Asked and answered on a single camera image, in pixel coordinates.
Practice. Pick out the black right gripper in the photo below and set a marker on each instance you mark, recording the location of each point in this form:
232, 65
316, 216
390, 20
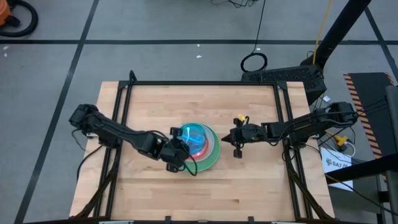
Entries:
250, 135

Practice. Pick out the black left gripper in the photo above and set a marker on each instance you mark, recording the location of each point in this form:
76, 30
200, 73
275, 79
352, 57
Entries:
174, 152

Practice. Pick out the small translucent cyan plate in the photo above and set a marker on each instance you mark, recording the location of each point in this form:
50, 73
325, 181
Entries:
196, 138

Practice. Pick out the small translucent red plate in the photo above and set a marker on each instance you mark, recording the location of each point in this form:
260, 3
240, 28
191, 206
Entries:
202, 153

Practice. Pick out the grey blue plastic plate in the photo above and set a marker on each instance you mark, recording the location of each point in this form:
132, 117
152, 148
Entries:
212, 140

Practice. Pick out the large light green plate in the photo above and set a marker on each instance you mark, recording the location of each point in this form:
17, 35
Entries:
214, 160

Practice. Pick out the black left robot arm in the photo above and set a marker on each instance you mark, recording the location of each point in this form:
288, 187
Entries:
118, 133

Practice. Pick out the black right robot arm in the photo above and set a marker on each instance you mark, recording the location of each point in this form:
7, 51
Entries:
311, 124

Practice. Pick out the small white tag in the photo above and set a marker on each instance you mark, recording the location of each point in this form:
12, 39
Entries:
326, 98

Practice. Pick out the white paper sign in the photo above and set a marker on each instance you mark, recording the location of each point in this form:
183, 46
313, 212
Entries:
334, 161

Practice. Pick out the yellow clamp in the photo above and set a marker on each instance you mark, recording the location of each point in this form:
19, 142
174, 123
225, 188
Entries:
341, 140

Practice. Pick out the black metal beam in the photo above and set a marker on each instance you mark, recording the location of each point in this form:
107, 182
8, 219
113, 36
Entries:
363, 169

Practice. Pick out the black hazard striped ramp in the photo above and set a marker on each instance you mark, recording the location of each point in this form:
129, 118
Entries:
370, 93

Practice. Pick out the orange vacuum cleaner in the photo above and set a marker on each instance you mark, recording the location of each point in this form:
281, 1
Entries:
3, 14

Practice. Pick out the black aluminium table frame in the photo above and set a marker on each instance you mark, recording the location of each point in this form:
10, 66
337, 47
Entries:
202, 83

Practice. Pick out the black camera stand pole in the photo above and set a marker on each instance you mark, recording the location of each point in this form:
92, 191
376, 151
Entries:
342, 28

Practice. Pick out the grey metal post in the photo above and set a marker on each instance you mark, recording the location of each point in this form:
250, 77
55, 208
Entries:
392, 124

